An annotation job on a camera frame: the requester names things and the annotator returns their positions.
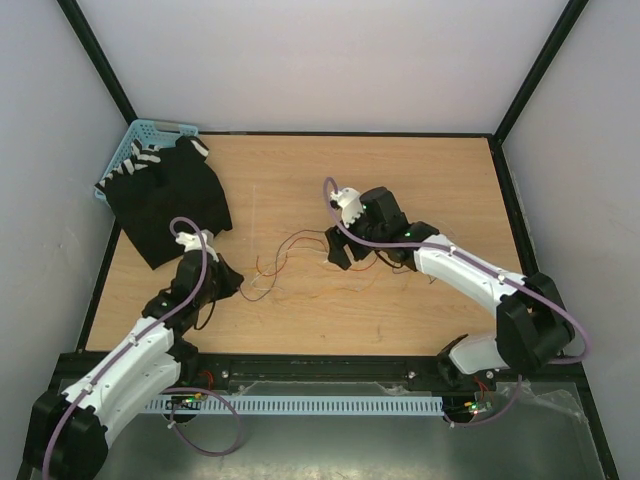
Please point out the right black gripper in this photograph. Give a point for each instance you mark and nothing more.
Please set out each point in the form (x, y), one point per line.
(335, 243)

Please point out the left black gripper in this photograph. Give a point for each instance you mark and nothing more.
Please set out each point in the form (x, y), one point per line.
(231, 278)

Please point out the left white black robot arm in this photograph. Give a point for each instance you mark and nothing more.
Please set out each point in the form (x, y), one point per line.
(70, 433)

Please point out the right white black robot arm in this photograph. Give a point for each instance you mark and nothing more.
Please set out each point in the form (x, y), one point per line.
(532, 326)

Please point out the black white striped cloth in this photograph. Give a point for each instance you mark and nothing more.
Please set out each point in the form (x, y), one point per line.
(186, 147)

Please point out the blue plastic basket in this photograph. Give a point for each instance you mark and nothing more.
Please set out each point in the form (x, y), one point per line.
(148, 132)

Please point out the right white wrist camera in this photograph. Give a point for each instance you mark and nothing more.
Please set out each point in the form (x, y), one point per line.
(347, 201)

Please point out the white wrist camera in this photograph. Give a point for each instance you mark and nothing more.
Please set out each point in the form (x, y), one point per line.
(192, 242)
(347, 201)

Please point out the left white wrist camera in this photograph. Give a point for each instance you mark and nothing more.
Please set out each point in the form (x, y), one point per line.
(192, 242)

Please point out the light blue slotted cable duct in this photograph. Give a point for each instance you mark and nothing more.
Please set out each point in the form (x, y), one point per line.
(300, 405)

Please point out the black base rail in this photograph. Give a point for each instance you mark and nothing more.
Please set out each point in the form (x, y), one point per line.
(415, 373)

